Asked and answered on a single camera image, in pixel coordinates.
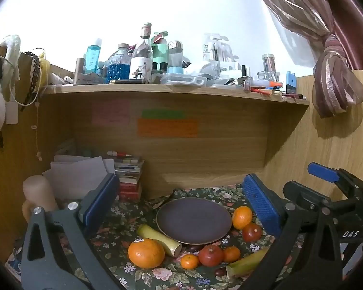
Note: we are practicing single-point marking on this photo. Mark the yellow banana piece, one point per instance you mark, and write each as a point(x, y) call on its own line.
point(158, 238)
point(248, 262)

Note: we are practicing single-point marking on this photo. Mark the pink sticky note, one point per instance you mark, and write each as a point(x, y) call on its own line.
point(110, 111)

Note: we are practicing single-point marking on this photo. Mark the blue box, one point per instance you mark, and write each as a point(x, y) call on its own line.
point(291, 82)

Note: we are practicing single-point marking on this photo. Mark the mint green bottle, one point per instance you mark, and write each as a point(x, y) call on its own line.
point(160, 53)

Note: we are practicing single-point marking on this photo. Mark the medium orange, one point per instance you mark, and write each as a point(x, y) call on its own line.
point(242, 217)

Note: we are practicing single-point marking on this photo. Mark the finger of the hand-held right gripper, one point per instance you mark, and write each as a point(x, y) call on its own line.
point(305, 193)
point(320, 171)

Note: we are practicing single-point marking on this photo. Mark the glass bottle with white label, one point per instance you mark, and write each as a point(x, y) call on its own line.
point(141, 63)

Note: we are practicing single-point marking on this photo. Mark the red and white glue pen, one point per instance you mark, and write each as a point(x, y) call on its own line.
point(118, 154)

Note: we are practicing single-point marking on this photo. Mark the low glass jar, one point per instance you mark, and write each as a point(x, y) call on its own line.
point(267, 76)

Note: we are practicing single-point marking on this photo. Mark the orange marker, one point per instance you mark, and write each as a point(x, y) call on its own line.
point(273, 84)

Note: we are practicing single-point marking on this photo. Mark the white paper sheets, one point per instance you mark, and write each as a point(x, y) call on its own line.
point(75, 175)

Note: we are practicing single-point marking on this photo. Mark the red tomato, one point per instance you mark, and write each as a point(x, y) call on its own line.
point(211, 256)
point(252, 232)

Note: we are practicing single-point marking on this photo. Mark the clear plastic box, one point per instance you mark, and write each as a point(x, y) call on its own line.
point(181, 79)

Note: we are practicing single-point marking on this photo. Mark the green sticky note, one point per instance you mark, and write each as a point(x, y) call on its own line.
point(163, 114)

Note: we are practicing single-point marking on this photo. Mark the round bottle with blue beads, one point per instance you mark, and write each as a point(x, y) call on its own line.
point(118, 66)

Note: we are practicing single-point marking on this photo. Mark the yellow container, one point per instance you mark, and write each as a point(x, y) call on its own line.
point(44, 71)

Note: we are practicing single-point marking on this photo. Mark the tall glass jar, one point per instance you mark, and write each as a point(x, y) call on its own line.
point(268, 62)

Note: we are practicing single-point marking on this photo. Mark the clear bottle with blue base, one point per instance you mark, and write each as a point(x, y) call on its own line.
point(175, 59)

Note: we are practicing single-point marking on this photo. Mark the wooden shelf unit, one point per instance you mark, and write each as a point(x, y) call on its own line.
point(223, 148)

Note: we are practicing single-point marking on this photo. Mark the large orange with sticker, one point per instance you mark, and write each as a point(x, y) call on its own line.
point(146, 253)

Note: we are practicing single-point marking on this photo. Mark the pink striped curtain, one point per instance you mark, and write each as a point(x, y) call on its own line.
point(329, 66)

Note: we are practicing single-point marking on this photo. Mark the black lace band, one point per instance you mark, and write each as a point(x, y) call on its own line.
point(34, 72)

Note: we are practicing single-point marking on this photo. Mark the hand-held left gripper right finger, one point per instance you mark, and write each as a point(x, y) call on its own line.
point(260, 201)

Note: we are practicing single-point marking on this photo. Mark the beige cylinder object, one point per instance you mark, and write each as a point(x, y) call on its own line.
point(37, 191)

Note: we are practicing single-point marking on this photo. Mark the clear tool packaging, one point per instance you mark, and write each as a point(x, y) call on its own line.
point(217, 50)

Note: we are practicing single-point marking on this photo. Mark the dark floral cloth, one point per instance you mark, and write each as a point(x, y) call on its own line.
point(130, 220)

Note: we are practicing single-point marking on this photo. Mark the tall blue liquid bottle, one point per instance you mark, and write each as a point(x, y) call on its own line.
point(93, 57)

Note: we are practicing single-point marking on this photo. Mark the stack of books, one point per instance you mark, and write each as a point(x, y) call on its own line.
point(130, 178)

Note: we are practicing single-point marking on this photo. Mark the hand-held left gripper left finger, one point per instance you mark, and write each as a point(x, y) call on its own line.
point(100, 204)

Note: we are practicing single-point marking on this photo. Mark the white adapter block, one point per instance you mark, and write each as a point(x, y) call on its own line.
point(11, 113)

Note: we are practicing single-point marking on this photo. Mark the small tangerine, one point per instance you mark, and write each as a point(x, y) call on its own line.
point(232, 254)
point(190, 262)

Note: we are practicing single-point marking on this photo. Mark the dark purple plate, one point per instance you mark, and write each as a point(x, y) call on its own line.
point(193, 220)

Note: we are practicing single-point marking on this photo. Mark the dark red date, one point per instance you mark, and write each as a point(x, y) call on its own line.
point(220, 272)

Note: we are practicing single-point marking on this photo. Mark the orange sticky note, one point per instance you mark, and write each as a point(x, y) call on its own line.
point(168, 127)

